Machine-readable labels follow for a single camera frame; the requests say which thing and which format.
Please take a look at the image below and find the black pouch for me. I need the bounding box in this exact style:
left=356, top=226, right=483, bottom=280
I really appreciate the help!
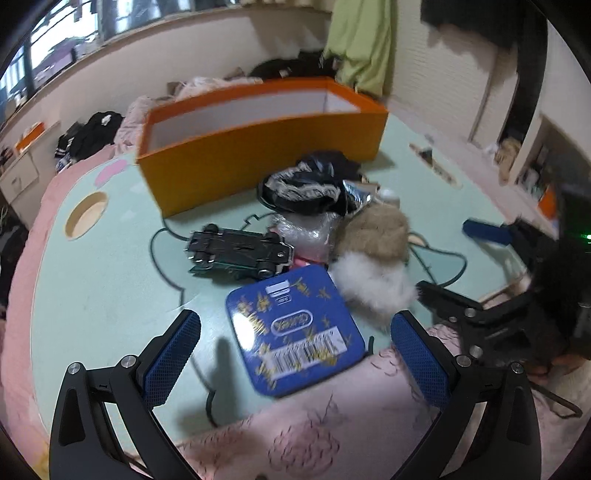
left=256, top=150, right=369, bottom=217

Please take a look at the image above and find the white fluffy fur ball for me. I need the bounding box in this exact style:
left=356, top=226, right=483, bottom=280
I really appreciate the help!
left=329, top=251, right=418, bottom=330

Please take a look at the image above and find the brown fluffy fur ball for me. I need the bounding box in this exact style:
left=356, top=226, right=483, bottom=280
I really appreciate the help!
left=334, top=204, right=410, bottom=263

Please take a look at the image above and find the clear plastic bag pink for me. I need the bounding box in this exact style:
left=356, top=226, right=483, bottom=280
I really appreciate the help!
left=270, top=213, right=342, bottom=263

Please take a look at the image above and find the black toy car chassis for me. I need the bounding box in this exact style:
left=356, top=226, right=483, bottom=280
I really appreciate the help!
left=185, top=223, right=294, bottom=281

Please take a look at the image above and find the green hanging cloth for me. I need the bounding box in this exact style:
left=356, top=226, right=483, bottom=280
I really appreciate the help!
left=324, top=0, right=398, bottom=98

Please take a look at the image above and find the black clothes pile right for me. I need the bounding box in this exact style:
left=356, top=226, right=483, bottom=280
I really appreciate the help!
left=247, top=50, right=337, bottom=81

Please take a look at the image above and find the black clothes pile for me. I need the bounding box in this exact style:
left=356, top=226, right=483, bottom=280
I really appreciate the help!
left=247, top=50, right=337, bottom=81
left=55, top=111, right=124, bottom=161

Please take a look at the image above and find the white drawer cabinet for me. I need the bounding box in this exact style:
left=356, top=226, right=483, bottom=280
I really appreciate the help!
left=1, top=122, right=61, bottom=230

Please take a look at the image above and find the orange cardboard box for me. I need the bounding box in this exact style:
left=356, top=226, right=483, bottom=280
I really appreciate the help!
left=136, top=78, right=389, bottom=218

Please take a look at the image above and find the pink floral quilt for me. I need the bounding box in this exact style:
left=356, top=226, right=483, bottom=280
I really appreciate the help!
left=113, top=76, right=263, bottom=155

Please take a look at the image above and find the black clothes pile left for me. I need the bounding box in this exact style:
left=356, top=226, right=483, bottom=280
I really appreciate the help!
left=55, top=111, right=124, bottom=161

